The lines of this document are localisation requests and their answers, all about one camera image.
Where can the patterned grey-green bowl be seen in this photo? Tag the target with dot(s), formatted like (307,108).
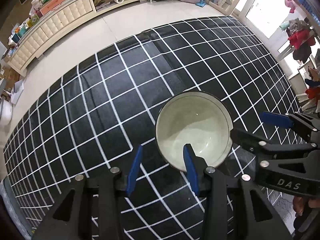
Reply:
(195,118)

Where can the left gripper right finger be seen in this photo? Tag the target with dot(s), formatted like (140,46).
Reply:
(254,216)

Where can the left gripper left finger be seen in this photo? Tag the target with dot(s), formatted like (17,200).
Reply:
(70,217)

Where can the cardboard box on floor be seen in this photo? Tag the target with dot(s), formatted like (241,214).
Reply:
(8,78)

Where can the pink box on cabinet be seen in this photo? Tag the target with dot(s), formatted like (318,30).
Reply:
(47,7)

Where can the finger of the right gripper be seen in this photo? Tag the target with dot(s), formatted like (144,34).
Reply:
(256,144)
(305,126)

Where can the cream tufted TV cabinet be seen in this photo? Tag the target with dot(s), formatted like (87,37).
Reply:
(53,26)

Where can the black white checked tablecloth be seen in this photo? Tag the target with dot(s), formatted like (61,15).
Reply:
(90,119)

